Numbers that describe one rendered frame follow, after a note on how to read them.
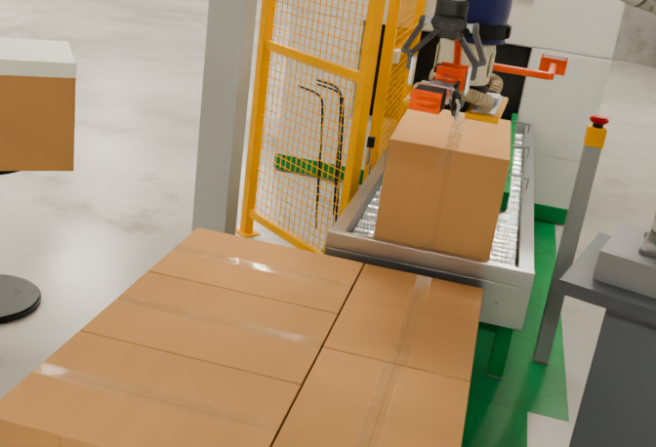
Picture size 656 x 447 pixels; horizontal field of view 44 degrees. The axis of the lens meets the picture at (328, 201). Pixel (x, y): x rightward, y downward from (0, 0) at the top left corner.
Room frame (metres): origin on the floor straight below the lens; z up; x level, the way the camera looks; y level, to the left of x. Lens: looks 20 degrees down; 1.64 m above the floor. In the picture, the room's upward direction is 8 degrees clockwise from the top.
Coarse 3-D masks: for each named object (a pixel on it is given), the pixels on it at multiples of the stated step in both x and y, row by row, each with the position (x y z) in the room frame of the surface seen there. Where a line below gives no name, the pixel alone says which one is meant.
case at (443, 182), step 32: (416, 128) 2.80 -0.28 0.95; (448, 128) 2.87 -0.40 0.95; (480, 128) 2.93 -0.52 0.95; (416, 160) 2.60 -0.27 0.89; (448, 160) 2.58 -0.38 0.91; (480, 160) 2.56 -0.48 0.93; (384, 192) 2.61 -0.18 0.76; (416, 192) 2.59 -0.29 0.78; (448, 192) 2.57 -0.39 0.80; (480, 192) 2.56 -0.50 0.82; (384, 224) 2.61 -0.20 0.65; (416, 224) 2.59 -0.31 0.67; (448, 224) 2.57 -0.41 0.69; (480, 224) 2.55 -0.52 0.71; (480, 256) 2.55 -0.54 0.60
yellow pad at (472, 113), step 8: (472, 104) 2.45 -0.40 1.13; (496, 104) 2.47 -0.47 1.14; (504, 104) 2.51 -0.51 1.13; (472, 112) 2.34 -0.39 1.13; (480, 112) 2.35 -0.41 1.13; (488, 112) 2.34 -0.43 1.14; (496, 112) 2.38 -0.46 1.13; (480, 120) 2.32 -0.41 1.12; (488, 120) 2.32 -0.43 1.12; (496, 120) 2.31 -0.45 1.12
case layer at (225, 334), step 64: (192, 256) 2.37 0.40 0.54; (256, 256) 2.43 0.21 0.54; (320, 256) 2.50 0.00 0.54; (128, 320) 1.91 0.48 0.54; (192, 320) 1.95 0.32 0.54; (256, 320) 2.00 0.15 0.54; (320, 320) 2.05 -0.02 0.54; (384, 320) 2.10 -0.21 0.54; (448, 320) 2.16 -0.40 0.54; (64, 384) 1.58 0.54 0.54; (128, 384) 1.62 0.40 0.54; (192, 384) 1.65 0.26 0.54; (256, 384) 1.69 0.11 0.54; (320, 384) 1.73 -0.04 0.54; (384, 384) 1.77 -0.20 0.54; (448, 384) 1.81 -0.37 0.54
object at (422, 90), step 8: (416, 88) 1.91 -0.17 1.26; (424, 88) 1.92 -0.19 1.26; (432, 88) 1.93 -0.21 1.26; (440, 88) 1.95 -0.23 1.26; (416, 96) 1.89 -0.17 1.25; (424, 96) 1.89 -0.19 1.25; (432, 96) 1.88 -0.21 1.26; (440, 96) 1.88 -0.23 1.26; (416, 104) 1.89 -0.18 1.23; (440, 104) 1.88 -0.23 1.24; (432, 112) 1.88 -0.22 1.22
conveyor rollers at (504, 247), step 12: (516, 156) 4.17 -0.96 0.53; (516, 168) 3.91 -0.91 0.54; (516, 180) 3.72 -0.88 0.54; (516, 192) 3.48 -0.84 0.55; (372, 204) 3.12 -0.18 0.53; (516, 204) 3.37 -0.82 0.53; (372, 216) 2.95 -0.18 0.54; (504, 216) 3.20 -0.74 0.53; (516, 216) 3.19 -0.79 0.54; (360, 228) 2.79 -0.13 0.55; (372, 228) 2.85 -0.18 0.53; (504, 228) 3.03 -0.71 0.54; (516, 228) 3.03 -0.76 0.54; (504, 240) 2.86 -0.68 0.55; (516, 240) 2.94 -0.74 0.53; (492, 252) 2.77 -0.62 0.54; (504, 252) 2.76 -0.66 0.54
